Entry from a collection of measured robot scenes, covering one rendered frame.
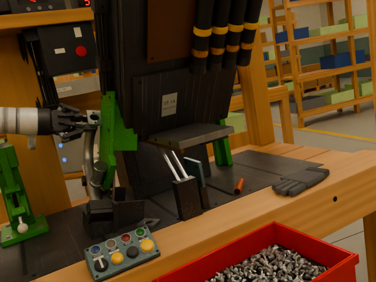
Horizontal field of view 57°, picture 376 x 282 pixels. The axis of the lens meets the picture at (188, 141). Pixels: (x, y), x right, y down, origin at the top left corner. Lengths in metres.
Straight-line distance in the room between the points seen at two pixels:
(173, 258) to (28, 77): 0.78
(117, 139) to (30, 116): 0.23
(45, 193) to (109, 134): 0.46
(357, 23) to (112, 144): 6.19
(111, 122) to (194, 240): 0.37
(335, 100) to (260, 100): 4.90
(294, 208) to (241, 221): 0.17
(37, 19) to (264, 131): 1.05
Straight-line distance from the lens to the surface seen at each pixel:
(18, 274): 0.96
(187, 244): 0.84
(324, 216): 1.09
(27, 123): 0.99
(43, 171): 1.31
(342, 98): 6.61
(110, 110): 0.94
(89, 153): 1.10
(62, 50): 1.20
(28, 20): 1.19
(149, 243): 0.81
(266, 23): 9.36
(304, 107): 6.14
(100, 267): 0.78
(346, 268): 0.70
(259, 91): 1.65
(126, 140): 0.97
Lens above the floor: 1.29
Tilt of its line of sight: 11 degrees down
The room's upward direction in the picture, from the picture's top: 11 degrees counter-clockwise
